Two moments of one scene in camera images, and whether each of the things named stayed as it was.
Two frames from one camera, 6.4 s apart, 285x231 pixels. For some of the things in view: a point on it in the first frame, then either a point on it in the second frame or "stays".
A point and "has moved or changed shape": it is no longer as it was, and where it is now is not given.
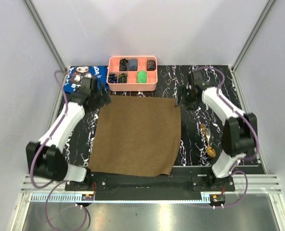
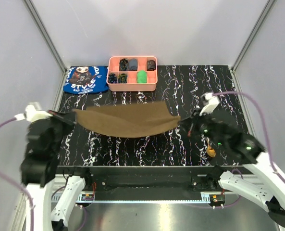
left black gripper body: [100, 100] to [61, 127]
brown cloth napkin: [136, 135] has moved or changed shape
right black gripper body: [187, 99] to [203, 124]
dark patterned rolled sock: [151, 65] stays
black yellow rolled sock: [123, 64] stays
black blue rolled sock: [112, 78] stays
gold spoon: [211, 152] stays
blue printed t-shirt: [72, 83] stays
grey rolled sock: [133, 64] stays
